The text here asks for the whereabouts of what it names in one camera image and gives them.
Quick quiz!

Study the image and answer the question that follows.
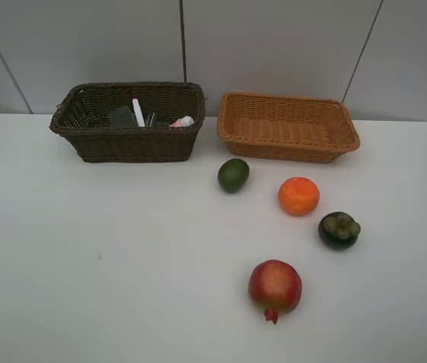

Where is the orange tangerine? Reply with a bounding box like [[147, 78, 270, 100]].
[[278, 177, 320, 216]]

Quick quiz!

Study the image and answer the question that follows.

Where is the white marker red cap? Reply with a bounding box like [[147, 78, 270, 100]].
[[132, 98, 145, 128]]

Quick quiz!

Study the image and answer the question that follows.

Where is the orange wicker basket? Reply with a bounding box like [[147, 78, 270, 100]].
[[217, 92, 360, 163]]

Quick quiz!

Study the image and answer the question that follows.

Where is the dark green pump bottle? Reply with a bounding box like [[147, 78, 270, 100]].
[[144, 112, 171, 127]]

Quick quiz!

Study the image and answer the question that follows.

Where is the dark purple mangosteen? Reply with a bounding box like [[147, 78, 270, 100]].
[[318, 212, 361, 251]]

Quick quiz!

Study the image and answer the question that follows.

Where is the pink bottle white cap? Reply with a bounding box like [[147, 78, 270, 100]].
[[169, 116, 195, 128]]

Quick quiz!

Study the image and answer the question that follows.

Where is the black whiteboard eraser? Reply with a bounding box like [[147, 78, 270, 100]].
[[108, 106, 138, 129]]

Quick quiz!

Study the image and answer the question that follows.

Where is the red pomegranate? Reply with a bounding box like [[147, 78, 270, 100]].
[[248, 259, 303, 324]]

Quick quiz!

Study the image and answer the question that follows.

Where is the green avocado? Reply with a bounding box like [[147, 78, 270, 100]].
[[217, 158, 250, 194]]

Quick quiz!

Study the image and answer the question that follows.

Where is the dark brown wicker basket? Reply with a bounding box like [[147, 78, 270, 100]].
[[48, 81, 207, 164]]

